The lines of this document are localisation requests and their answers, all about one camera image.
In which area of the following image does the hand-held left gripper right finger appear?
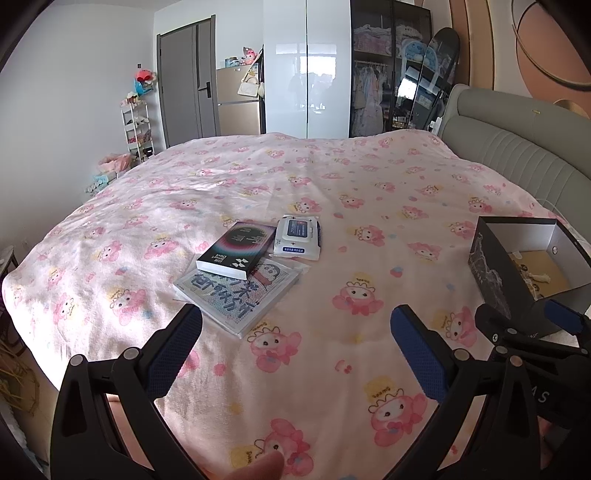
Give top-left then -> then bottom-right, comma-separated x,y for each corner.
390,305 -> 548,480

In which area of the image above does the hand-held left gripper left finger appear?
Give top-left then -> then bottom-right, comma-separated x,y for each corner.
51,302 -> 208,480

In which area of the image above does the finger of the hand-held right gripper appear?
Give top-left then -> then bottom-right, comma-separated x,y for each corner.
475,302 -> 528,357
544,299 -> 591,357

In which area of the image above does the black cardboard box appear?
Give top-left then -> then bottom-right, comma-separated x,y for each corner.
468,216 -> 591,340

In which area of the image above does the cartoon picture pack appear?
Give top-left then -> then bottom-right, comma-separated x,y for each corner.
173,258 -> 311,340

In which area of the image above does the black book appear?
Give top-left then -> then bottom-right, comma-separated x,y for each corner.
196,222 -> 278,278

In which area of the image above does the person's left hand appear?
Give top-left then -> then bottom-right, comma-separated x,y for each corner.
217,450 -> 286,480

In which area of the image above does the brown cardboard sheet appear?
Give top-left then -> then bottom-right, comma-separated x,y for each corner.
508,251 -> 572,300

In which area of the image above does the pink printed blanket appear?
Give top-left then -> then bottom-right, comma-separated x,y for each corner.
2,131 -> 591,480

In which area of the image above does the white wet wipes pack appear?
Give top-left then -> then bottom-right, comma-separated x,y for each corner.
270,215 -> 322,263

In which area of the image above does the pale straw bundle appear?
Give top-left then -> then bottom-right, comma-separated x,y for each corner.
0,342 -> 51,416

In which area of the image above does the grey padded bed headboard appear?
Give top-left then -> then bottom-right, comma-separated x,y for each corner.
436,83 -> 591,250

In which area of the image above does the pink bag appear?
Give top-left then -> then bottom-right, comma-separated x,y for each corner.
98,153 -> 134,178

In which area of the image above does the white shelf rack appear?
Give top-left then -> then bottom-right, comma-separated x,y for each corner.
121,99 -> 155,162

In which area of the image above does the gold fridge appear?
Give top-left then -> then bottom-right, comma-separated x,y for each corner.
216,65 -> 266,137

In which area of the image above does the grey door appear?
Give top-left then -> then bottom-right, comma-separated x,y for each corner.
156,15 -> 221,155

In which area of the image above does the dark glass-door wardrobe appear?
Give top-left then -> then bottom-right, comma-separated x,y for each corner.
348,0 -> 435,137

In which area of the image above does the glossy white wardrobe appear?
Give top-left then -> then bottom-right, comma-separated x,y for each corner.
263,0 -> 352,139

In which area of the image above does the white cable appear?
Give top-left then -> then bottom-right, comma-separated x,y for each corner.
538,198 -> 570,223

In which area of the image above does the gold ring wall decor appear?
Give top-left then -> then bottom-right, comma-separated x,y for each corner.
510,0 -> 591,88

